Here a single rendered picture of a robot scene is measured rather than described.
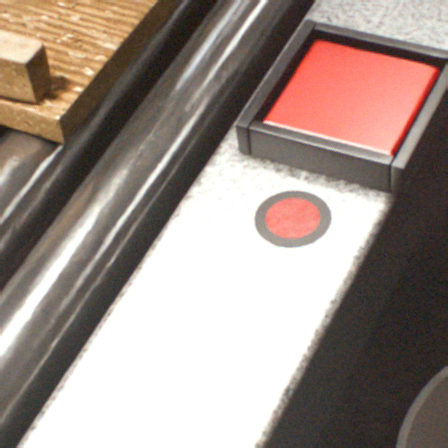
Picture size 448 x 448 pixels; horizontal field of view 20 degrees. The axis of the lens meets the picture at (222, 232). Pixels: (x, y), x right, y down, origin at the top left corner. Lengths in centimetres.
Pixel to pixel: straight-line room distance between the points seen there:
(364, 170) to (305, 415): 11
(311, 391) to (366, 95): 14
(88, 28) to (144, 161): 8
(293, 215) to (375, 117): 6
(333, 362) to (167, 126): 13
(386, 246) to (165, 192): 10
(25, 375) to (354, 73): 20
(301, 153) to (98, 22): 12
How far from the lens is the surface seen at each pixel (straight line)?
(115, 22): 59
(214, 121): 57
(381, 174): 52
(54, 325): 50
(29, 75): 55
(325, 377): 50
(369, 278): 52
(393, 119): 54
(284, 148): 53
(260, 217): 52
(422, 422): 114
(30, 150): 56
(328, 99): 55
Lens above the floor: 130
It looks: 47 degrees down
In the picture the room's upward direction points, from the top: 8 degrees counter-clockwise
